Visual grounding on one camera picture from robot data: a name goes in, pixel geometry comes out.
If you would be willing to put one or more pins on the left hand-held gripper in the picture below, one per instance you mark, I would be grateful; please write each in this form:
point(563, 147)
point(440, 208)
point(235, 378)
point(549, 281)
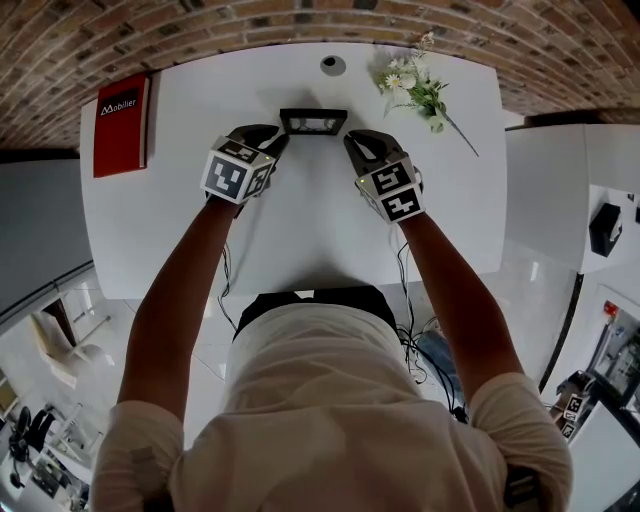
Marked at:
point(230, 172)

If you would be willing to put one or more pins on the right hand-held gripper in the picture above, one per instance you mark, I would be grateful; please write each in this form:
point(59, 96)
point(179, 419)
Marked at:
point(395, 192)

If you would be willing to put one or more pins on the black picture frame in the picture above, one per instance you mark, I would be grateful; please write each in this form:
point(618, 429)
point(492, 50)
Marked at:
point(312, 112)

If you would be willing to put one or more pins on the person's right forearm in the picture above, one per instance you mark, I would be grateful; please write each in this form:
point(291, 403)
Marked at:
point(450, 310)

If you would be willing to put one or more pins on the person's left forearm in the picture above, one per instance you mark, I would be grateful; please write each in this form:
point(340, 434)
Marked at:
point(170, 310)

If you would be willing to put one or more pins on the white desk with drawers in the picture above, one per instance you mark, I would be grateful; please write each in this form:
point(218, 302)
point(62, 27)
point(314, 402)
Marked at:
point(310, 225)

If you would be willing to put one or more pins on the white flower bouquet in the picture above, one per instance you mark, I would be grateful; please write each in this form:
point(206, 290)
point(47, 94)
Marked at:
point(417, 87)

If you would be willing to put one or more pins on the red hardcover book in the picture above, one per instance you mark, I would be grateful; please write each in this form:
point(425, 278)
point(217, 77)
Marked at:
point(120, 142)

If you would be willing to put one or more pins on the person's black trousers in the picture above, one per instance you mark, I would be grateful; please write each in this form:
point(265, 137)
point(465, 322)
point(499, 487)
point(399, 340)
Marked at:
point(350, 300)

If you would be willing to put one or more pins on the black box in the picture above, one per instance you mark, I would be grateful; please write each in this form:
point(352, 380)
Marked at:
point(605, 230)

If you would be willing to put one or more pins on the person's cream shirt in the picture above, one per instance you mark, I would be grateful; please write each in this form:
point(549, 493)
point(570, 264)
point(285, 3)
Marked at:
point(325, 410)

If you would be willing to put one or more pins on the beige chair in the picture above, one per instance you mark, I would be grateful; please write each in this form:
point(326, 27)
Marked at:
point(62, 350)

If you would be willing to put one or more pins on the black-framed window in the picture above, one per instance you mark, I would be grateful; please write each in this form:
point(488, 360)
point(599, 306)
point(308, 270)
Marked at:
point(615, 360)

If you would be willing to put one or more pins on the black battery pack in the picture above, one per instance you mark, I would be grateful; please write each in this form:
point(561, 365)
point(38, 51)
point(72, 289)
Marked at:
point(520, 487)

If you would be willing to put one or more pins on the black chair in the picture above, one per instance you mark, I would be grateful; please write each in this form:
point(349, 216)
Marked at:
point(30, 430)

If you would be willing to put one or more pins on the red wall alarm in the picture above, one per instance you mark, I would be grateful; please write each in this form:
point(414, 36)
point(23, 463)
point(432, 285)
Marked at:
point(610, 307)

